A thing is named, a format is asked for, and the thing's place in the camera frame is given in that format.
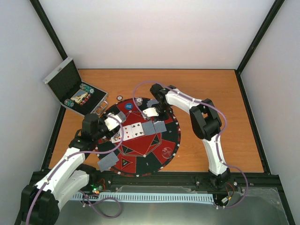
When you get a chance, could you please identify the dealt card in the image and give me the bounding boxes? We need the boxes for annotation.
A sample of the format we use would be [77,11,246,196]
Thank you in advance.
[97,152,119,172]
[147,99,159,108]

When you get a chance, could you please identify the red dice row in case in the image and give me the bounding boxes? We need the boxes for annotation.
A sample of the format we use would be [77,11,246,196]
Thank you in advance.
[79,96,90,105]

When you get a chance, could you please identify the blue playing card deck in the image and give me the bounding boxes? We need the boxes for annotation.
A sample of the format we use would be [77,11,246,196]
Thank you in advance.
[116,112,127,123]

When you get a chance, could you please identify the blue orange ten chip stack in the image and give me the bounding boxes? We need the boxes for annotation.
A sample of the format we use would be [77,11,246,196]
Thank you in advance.
[135,97,143,106]

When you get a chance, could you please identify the light blue slotted cable duct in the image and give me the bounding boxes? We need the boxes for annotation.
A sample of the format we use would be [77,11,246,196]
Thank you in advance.
[71,190,214,203]

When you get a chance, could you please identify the single hundred chip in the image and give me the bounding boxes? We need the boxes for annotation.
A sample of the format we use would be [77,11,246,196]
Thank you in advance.
[117,95,123,101]

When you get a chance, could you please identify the card box in case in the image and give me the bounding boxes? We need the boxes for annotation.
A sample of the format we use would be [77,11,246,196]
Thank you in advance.
[71,90,88,104]

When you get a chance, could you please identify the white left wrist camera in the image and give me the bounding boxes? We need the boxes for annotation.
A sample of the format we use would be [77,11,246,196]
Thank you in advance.
[104,113,121,131]

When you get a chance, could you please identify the queen of hearts card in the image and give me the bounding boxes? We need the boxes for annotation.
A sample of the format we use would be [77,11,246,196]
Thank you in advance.
[111,129,123,143]

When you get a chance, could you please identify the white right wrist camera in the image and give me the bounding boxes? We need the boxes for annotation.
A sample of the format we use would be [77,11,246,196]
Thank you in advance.
[142,107,159,120]

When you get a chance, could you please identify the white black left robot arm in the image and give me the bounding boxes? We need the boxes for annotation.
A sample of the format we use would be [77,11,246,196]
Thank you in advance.
[19,113,124,225]

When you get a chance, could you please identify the red black triangular token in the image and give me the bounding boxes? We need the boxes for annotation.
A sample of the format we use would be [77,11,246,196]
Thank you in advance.
[121,158,131,168]

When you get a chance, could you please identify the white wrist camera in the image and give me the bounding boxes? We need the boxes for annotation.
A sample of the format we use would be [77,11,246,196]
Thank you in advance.
[104,113,121,131]
[142,107,159,120]

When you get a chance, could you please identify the face-down board card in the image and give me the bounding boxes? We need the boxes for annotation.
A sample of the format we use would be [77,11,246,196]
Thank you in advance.
[142,120,156,136]
[153,121,167,133]

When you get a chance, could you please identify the aluminium poker chip case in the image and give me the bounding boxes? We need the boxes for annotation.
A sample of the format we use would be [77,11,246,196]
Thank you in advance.
[43,57,108,116]

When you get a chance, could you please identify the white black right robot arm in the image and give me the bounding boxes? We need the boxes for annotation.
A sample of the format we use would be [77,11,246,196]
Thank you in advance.
[143,83,230,189]

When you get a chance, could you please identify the round red black poker mat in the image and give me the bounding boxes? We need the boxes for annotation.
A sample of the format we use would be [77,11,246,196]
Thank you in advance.
[97,98,181,177]

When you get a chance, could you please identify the diamonds face-up card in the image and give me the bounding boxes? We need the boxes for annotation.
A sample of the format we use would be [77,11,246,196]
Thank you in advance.
[123,125,134,141]

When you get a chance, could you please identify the clubs face-up card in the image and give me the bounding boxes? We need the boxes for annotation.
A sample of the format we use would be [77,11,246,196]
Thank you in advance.
[131,122,144,138]

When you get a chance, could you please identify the clear dealer button disc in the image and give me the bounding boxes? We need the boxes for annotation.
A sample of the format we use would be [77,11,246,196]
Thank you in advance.
[161,147,173,159]

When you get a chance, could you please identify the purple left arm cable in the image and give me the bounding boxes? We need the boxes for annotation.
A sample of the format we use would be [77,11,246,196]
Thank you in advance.
[25,115,124,225]

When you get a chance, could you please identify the blue small blind button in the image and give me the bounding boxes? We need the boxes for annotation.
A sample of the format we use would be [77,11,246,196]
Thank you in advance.
[125,103,133,110]

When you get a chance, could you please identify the poker chip row in case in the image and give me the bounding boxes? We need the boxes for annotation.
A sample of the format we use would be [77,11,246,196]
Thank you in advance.
[80,83,95,94]

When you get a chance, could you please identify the black frame rail front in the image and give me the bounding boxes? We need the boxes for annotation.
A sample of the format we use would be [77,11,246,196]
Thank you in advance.
[94,171,283,192]

